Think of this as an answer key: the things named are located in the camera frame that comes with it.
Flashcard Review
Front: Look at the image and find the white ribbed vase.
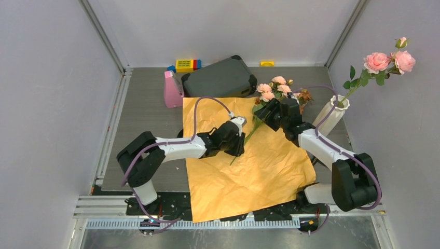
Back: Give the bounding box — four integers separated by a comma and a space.
312, 95, 350, 136

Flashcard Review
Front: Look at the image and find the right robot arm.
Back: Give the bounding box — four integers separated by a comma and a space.
253, 98, 382, 213

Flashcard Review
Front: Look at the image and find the red blue toy block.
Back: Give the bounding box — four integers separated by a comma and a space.
192, 59, 202, 71

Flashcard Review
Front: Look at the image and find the pink rose stem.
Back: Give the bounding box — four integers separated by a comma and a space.
336, 37, 416, 108

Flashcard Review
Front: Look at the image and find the orange flower bouquet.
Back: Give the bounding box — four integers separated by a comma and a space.
183, 98, 316, 223

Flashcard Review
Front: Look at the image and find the remaining flower bunch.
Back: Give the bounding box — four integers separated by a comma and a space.
268, 76, 312, 114

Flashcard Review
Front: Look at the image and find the small yellow toy piece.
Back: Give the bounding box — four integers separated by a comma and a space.
260, 61, 274, 67

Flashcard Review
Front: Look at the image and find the peach rose stem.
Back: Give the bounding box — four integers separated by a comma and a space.
229, 83, 293, 167

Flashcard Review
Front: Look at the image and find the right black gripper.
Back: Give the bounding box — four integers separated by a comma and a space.
254, 98, 288, 132

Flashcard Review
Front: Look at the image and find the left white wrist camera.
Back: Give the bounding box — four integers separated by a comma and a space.
228, 112, 247, 136

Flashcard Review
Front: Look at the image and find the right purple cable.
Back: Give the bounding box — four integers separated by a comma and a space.
292, 85, 382, 234

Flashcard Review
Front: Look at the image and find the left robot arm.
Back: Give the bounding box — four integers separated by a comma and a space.
116, 116, 246, 215

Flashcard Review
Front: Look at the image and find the yellow toy block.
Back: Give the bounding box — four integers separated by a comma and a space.
175, 59, 197, 73

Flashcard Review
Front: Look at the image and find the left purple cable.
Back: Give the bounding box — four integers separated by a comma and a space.
121, 96, 235, 224

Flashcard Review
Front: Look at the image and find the dark grey hard case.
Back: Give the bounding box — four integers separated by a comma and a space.
181, 55, 257, 98

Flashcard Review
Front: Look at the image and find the purple cable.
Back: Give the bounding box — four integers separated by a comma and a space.
292, 85, 382, 234
121, 96, 235, 224

